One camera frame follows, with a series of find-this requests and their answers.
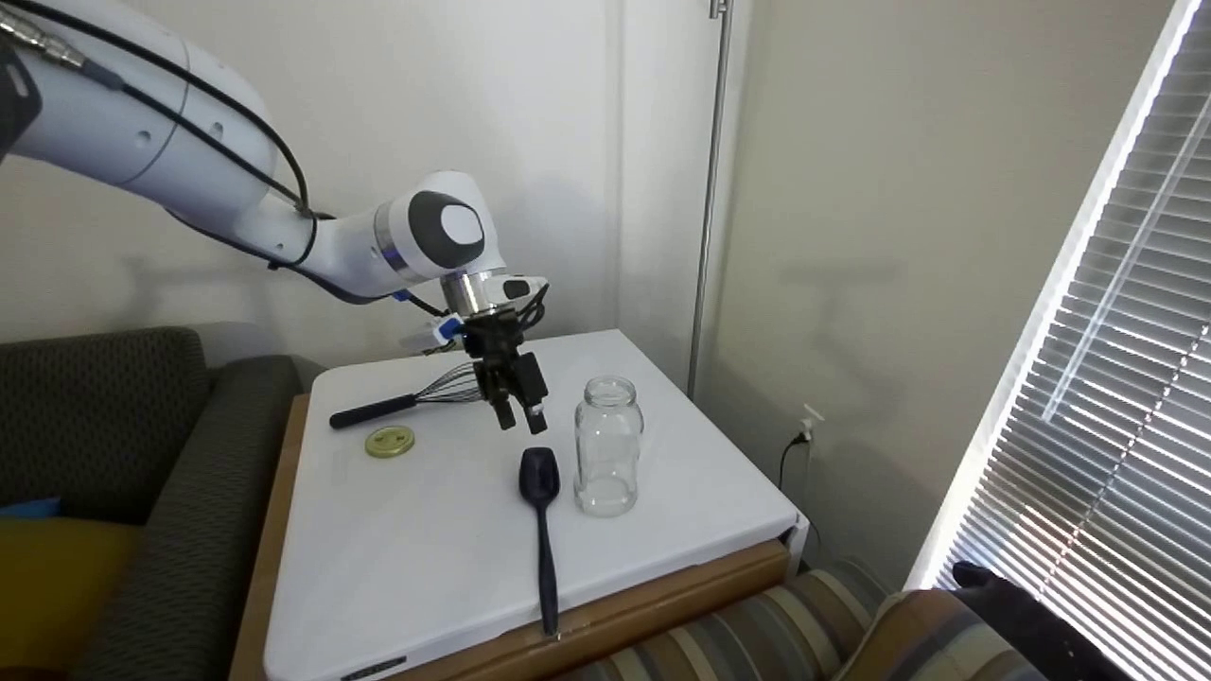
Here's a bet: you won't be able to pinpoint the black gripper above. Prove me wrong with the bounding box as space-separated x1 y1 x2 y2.
460 307 552 437

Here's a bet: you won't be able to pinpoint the black power cord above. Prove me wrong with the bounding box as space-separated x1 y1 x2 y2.
776 428 809 494

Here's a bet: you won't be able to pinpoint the grey metal wall pole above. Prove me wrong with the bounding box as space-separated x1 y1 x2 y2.
684 0 734 394

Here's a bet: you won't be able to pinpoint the white plastic board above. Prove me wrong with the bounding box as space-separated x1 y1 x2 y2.
262 327 813 681

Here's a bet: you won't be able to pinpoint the black plastic spoon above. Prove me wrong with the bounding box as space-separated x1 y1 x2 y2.
517 441 567 638

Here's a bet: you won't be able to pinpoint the grey sofa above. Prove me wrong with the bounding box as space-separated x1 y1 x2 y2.
0 325 306 681

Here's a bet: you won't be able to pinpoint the blue cushion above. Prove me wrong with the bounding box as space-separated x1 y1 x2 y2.
0 494 64 522

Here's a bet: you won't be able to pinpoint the white window blinds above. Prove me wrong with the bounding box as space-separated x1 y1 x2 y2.
905 0 1211 681

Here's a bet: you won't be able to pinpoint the black object by window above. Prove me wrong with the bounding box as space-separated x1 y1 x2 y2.
951 558 1131 681

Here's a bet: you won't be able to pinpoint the gold jar lid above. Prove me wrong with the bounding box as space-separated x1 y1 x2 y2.
364 422 422 460

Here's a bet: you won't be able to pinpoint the striped sofa cushion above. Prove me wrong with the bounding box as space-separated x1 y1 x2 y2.
838 586 1055 681

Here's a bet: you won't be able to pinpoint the black handled wire whisk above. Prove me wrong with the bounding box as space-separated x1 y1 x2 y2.
326 360 489 436

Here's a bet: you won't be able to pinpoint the clear glass jar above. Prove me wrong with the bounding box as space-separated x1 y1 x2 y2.
573 375 648 522

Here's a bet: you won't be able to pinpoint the striped sofa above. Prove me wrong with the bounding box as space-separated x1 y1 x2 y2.
552 558 1055 681

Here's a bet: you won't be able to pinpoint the yellow cushion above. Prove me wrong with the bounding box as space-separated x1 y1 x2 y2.
0 519 143 674

